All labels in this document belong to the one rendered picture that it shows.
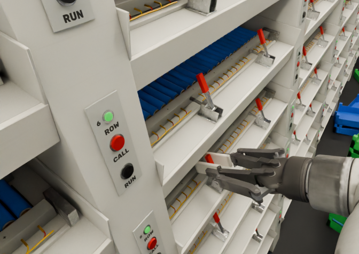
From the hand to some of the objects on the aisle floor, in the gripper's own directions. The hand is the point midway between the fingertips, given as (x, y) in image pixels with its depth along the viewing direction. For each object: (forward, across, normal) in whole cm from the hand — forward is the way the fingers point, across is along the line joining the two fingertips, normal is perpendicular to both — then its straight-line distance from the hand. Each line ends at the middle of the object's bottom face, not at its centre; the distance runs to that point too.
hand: (212, 164), depth 57 cm
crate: (-13, +78, -104) cm, 130 cm away
